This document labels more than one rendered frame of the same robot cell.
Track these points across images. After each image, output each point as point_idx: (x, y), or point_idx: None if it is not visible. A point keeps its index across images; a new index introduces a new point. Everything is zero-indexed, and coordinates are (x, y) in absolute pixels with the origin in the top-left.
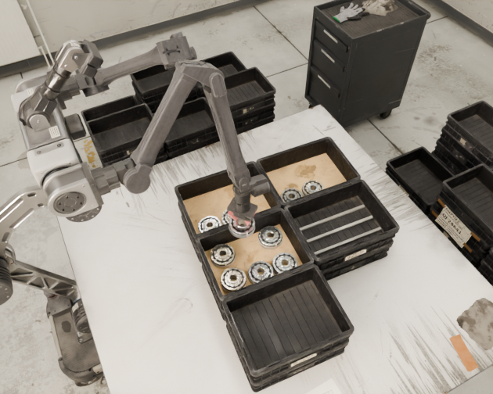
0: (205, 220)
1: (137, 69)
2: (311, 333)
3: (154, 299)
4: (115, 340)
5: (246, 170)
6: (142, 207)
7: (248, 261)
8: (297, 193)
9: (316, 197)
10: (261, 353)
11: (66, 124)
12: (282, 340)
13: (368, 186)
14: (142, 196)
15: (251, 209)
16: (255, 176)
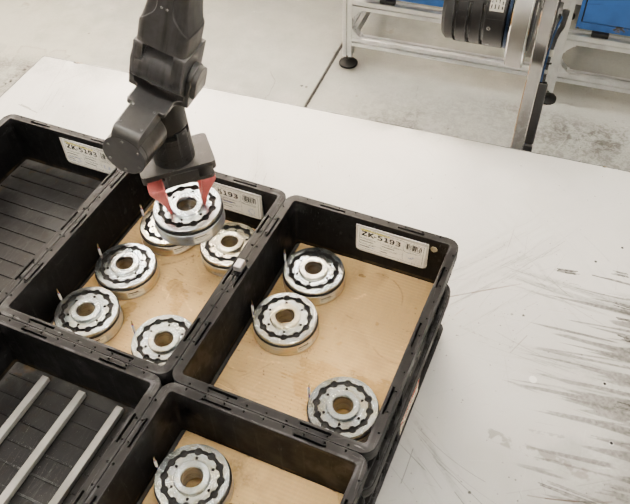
0: (335, 273)
1: None
2: None
3: (309, 192)
4: (299, 127)
5: (136, 37)
6: (535, 286)
7: (175, 281)
8: (182, 501)
9: (90, 474)
10: (38, 186)
11: None
12: (14, 219)
13: None
14: (569, 305)
15: (149, 164)
16: (149, 120)
